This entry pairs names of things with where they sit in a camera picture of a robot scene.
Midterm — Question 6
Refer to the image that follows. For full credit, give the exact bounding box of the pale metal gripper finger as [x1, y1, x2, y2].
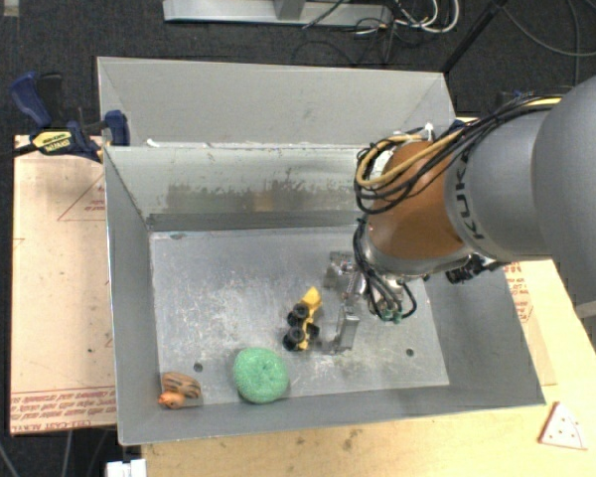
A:
[323, 250, 355, 290]
[322, 304, 362, 355]

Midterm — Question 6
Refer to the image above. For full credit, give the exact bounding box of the yellow toy truck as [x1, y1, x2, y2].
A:
[281, 285, 325, 353]

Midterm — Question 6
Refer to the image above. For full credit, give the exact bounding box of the grey metal bin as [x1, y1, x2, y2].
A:
[96, 56, 547, 447]

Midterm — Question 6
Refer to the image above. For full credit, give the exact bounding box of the green round scrub sponge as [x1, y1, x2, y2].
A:
[231, 346, 291, 405]

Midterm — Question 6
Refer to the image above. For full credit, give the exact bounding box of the brown striped toy animal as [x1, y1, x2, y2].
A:
[157, 371, 204, 410]

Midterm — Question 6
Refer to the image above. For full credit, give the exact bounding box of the white triangular sanding pad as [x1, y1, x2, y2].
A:
[537, 400, 589, 451]

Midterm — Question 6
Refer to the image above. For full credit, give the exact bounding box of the brown cardboard board red print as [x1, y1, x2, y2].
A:
[8, 133, 558, 437]

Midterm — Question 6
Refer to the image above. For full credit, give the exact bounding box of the black cylinder on white bracket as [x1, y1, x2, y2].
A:
[445, 253, 498, 286]

